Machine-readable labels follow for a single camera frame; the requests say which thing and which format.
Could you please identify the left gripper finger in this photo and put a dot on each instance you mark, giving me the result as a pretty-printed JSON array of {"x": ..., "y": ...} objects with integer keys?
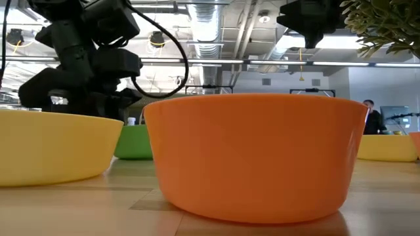
[{"x": 118, "y": 101}]

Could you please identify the green plastic mini bowl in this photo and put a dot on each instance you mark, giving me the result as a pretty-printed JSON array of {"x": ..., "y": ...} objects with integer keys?
[{"x": 133, "y": 142}]

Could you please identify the yellow plastic mini bowl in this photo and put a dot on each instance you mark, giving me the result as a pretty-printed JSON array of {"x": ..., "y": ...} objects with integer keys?
[
  {"x": 49, "y": 147},
  {"x": 385, "y": 148}
]

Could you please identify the orange plastic mini bowl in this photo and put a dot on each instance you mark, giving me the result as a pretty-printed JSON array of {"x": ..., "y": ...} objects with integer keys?
[
  {"x": 416, "y": 144},
  {"x": 256, "y": 157}
]

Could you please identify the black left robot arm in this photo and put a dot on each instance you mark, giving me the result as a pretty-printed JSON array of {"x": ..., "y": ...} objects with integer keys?
[{"x": 72, "y": 49}]

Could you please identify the white plastic bucket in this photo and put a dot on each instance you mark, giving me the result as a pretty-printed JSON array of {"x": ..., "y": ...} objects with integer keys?
[{"x": 131, "y": 121}]

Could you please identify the long linear ceiling light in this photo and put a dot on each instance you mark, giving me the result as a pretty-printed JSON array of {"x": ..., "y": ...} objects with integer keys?
[{"x": 341, "y": 64}]

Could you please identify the round ceiling lamp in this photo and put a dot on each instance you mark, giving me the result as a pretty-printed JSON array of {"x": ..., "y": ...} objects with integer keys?
[{"x": 264, "y": 18}]

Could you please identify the artificial green leafy plant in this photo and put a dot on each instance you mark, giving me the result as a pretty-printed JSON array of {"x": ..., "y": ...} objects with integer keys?
[{"x": 384, "y": 23}]

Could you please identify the person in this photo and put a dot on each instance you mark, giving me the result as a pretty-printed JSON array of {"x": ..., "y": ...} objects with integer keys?
[{"x": 373, "y": 123}]

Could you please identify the computer monitor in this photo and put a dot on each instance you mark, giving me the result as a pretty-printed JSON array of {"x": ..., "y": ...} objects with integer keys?
[{"x": 395, "y": 113}]

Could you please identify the small teal bowl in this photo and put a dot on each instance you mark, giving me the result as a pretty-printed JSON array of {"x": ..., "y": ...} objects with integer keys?
[{"x": 389, "y": 132}]

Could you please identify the small yellow bowl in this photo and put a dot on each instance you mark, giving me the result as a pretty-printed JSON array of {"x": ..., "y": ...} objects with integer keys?
[{"x": 397, "y": 132}]

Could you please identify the large smooth silver duct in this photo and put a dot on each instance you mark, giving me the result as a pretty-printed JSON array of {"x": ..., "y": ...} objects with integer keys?
[{"x": 279, "y": 52}]

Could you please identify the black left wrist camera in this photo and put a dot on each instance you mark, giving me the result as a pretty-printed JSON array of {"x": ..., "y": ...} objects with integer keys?
[{"x": 115, "y": 64}]

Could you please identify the grey wall vent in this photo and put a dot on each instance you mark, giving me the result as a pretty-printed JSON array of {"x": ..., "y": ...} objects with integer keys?
[
  {"x": 266, "y": 81},
  {"x": 315, "y": 82}
]

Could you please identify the black metal frame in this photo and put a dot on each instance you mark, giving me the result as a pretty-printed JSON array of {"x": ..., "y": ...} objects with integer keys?
[{"x": 311, "y": 90}]

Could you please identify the silver corrugated ventilation duct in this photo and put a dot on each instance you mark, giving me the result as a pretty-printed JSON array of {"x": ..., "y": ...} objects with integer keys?
[{"x": 205, "y": 32}]

